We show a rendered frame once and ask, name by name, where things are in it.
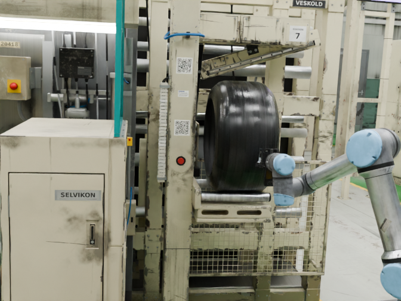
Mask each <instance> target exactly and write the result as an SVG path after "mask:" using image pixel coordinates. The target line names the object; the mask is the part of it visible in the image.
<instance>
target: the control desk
mask: <svg viewBox="0 0 401 301"><path fill-rule="evenodd" d="M127 129H128V121H127V120H123V121H122V128H121V134H120V137H114V120H103V119H62V118H31V119H28V120H27V121H25V122H23V123H21V124H19V125H18V126H16V127H14V128H12V129H10V130H8V131H6V132H4V133H2V134H0V197H1V257H2V301H125V265H126V258H127V247H126V235H127V220H126V205H125V203H126V188H127Z"/></svg>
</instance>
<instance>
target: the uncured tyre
mask: <svg viewBox="0 0 401 301"><path fill-rule="evenodd" d="M279 140H280V127H279V112H278V108H277V103H276V99H275V97H274V94H273V93H272V92H271V91H270V89H269V88H268V87H267V86H266V85H265V84H263V83H260V82H255V81H221V82H219V83H217V84H216V85H215V86H214V87H212V88H211V90H210V92H209V95H208V100H207V104H206V112H205V122H204V131H203V155H204V163H205V173H206V179H207V182H208V184H209V185H210V187H212V188H213V190H215V191H216V192H262V191H263V190H265V188H266V187H267V186H264V182H263V181H264V173H265V168H260V167H256V163H257V162H258V160H259V150H260V148H262V149H279Z"/></svg>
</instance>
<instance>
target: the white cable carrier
mask: <svg viewBox="0 0 401 301"><path fill-rule="evenodd" d="M160 84H161V85H168V83H167V82H161V83H160ZM167 89H168V88H161V89H160V100H159V101H160V103H159V104H160V107H159V108H160V109H159V111H160V113H159V115H160V116H159V140H158V141H159V143H158V145H159V146H158V177H166V176H165V155H166V154H165V153H166V150H165V149H166V135H167V134H168V131H166V119H167V117H166V116H167V114H166V113H167V98H168V97H167V95H168V94H167V92H168V90H167ZM158 182H165V181H164V180H158Z"/></svg>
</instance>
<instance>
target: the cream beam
mask: <svg viewBox="0 0 401 301"><path fill-rule="evenodd" d="M310 22H311V19H307V18H295V17H275V16H255V15H243V14H223V13H203V12H200V26H199V32H200V33H201V34H204V35H205V37H201V36H199V42H207V44H226V45H247V44H250V45H259V46H271V47H295V48H301V47H308V46H309V38H310ZM290 26H307V30H306V41H305V42H296V41H289V30H290Z"/></svg>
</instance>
